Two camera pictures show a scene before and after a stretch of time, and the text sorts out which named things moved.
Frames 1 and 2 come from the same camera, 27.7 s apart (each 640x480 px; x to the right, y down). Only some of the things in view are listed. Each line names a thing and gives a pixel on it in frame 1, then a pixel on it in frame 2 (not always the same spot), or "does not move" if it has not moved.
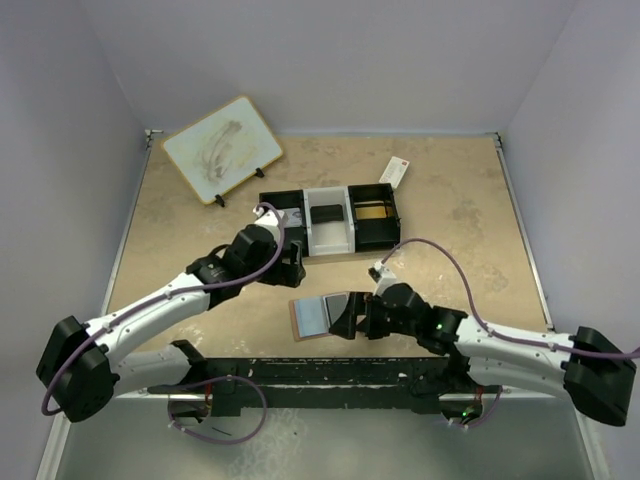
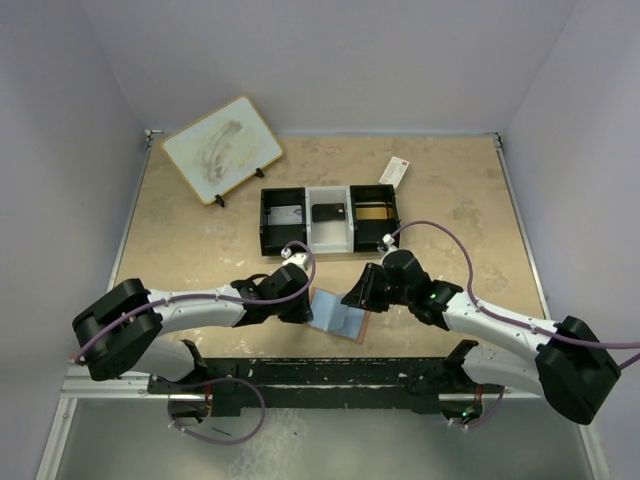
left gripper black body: (283, 273) → (293, 310)
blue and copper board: (295, 324) → (330, 315)
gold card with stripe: (374, 212) does not move
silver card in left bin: (294, 218) does not move
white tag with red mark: (394, 171) does not move
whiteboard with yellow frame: (222, 149) does not move
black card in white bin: (326, 213) does not move
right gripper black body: (379, 322) → (378, 292)
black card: (334, 305) → (328, 212)
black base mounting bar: (240, 386) does not move
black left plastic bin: (290, 199) does not move
